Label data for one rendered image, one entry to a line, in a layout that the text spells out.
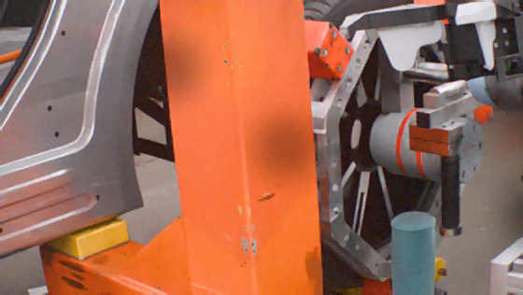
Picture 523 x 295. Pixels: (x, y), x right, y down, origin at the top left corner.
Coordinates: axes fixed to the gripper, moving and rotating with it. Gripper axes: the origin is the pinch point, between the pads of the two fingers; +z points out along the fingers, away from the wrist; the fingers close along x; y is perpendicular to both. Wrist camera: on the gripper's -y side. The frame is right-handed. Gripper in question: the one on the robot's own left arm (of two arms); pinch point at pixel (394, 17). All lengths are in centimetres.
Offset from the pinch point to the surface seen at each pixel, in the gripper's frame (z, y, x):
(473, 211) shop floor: -208, 97, 209
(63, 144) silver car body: -3, 17, 108
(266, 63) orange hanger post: -19, 6, 53
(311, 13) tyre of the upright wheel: -46, 0, 79
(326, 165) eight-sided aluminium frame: -39, 27, 71
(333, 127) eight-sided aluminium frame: -41, 20, 70
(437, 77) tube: -63, 15, 64
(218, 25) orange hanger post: -12, -1, 54
